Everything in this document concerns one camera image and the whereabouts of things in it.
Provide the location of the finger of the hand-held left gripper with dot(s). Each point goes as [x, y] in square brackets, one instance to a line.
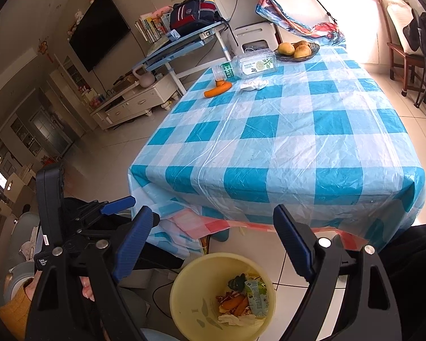
[119, 204]

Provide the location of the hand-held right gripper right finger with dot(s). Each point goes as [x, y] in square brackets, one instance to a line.
[294, 245]

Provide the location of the large orange peel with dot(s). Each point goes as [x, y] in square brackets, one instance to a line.
[230, 304]
[240, 308]

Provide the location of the glass door cabinet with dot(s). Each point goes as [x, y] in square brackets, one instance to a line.
[46, 131]

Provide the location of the row of books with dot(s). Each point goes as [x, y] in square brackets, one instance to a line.
[151, 26]

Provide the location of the colourful printed blanket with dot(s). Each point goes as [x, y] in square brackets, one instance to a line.
[287, 17]

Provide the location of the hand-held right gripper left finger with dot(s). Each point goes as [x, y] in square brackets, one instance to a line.
[135, 241]

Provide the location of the crushed milk carton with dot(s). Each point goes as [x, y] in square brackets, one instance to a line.
[257, 298]

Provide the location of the dark blue red backpack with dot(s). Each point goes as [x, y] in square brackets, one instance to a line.
[195, 14]

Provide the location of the cream tv cabinet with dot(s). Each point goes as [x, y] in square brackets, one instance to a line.
[135, 103]

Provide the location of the person's left forearm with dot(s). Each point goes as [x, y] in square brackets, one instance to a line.
[14, 316]

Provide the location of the blue checked tablecloth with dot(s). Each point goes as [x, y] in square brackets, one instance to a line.
[269, 131]

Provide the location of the dark fruit bowl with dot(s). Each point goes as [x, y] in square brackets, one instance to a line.
[316, 49]

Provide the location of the clear plastic bottle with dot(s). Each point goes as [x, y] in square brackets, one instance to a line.
[255, 64]

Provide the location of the small white tissue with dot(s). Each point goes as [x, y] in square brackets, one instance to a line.
[234, 319]

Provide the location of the pink kettlebell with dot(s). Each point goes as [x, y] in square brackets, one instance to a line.
[145, 80]

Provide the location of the white pillow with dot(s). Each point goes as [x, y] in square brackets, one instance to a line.
[397, 10]

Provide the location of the person's left hand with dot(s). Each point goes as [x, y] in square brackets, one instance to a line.
[88, 291]

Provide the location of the wooden chair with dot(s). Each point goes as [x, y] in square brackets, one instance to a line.
[397, 51]

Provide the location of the blue study desk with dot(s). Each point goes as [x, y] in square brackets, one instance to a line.
[177, 41]

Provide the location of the black television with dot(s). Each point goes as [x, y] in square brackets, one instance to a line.
[99, 28]

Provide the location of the brown mango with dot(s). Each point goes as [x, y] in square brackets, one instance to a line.
[301, 44]

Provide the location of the large white tissue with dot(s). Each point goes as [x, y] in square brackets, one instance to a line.
[255, 84]

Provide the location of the yellow waste bin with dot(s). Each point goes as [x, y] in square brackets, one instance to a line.
[188, 298]

